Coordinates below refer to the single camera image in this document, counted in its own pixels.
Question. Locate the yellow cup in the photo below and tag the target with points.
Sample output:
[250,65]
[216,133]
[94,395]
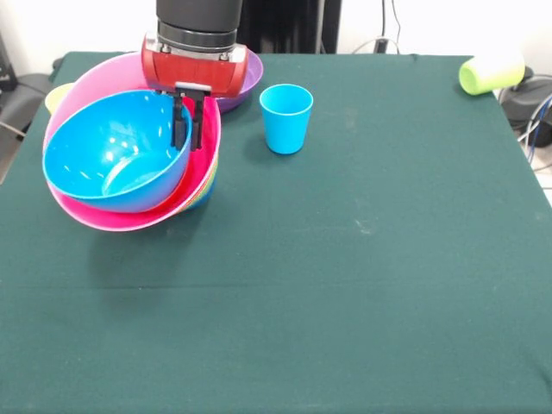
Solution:
[56,97]

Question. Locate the large pink bowl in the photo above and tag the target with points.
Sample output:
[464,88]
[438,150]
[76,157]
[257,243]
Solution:
[108,73]

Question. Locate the purple bowl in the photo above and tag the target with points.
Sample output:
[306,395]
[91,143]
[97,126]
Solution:
[252,77]

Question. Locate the dark green table cloth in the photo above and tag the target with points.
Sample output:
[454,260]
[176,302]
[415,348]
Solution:
[259,345]

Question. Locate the light blue cup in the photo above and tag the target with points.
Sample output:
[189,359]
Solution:
[284,125]

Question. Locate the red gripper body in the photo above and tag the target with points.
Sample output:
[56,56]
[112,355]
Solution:
[194,71]

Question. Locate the large orange bowl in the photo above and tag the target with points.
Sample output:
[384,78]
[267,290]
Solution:
[215,166]

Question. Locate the grey chair base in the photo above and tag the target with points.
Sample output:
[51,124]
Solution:
[21,99]
[530,99]

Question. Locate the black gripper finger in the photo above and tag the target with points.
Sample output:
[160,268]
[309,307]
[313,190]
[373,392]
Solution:
[197,125]
[178,121]

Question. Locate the green bowl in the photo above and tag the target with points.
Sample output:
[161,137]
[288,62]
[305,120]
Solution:
[210,183]

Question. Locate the large light blue bowl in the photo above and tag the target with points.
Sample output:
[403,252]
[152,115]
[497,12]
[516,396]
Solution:
[108,155]

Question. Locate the light green cup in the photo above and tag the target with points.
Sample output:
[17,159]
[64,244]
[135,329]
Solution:
[496,69]

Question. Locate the black power plug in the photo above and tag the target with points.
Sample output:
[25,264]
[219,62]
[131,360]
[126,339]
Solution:
[381,44]

